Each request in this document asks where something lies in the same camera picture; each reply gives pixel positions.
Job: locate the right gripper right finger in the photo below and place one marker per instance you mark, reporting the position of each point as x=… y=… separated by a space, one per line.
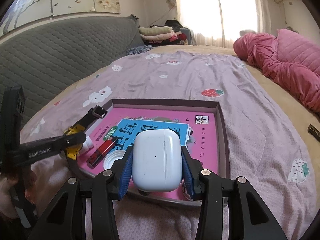
x=249 y=217

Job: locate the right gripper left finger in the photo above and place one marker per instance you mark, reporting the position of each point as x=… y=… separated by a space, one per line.
x=65 y=216

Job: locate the pink blue book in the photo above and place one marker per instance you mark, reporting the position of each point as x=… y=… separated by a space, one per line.
x=196 y=130

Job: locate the yellow black wristwatch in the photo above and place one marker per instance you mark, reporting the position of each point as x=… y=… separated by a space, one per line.
x=76 y=134

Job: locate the floral wall painting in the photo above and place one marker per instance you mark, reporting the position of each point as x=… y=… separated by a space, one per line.
x=22 y=12

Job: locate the white earbuds case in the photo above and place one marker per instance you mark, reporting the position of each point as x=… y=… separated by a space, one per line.
x=157 y=161

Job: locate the white pill bottle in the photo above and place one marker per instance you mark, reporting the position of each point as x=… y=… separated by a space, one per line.
x=87 y=145

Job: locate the red black lighter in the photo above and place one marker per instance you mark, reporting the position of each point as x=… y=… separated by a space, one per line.
x=101 y=152

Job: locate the person left hand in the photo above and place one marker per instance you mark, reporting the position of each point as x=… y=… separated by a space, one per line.
x=10 y=191

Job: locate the dark shallow cardboard box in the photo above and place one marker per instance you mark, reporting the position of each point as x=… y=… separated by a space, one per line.
x=183 y=105

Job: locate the grey quilted headboard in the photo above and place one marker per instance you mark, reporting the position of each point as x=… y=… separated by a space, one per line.
x=47 y=59

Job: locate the stack of folded clothes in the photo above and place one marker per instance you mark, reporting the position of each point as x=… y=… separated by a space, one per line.
x=172 y=33

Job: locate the white sheer curtain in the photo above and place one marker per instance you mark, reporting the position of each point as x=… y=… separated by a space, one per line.
x=219 y=22

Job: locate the white plastic jar lid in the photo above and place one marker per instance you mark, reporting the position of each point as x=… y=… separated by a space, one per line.
x=111 y=158

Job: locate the lilac patterned bed sheet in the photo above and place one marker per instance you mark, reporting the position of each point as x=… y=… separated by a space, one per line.
x=264 y=146

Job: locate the dark patterned cloth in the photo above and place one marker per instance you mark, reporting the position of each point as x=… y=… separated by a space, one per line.
x=139 y=50

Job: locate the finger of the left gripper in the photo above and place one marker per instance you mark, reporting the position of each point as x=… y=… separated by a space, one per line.
x=31 y=152

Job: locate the pink quilted comforter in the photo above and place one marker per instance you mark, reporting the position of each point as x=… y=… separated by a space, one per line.
x=288 y=59

